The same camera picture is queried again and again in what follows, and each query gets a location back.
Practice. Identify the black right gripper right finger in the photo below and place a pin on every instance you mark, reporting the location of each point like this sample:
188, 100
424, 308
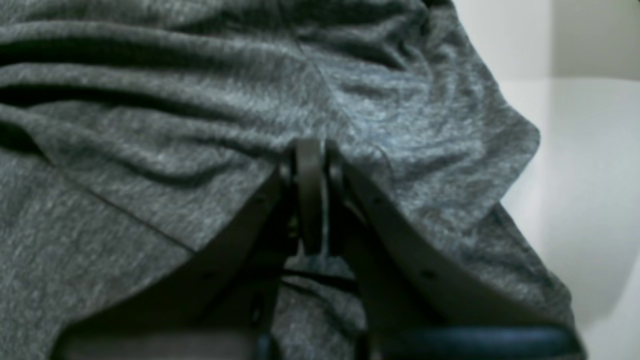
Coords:
419, 304

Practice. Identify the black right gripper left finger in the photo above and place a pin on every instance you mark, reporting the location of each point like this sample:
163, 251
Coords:
220, 304

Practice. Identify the grey t-shirt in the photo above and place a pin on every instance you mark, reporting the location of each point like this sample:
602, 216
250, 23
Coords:
133, 130

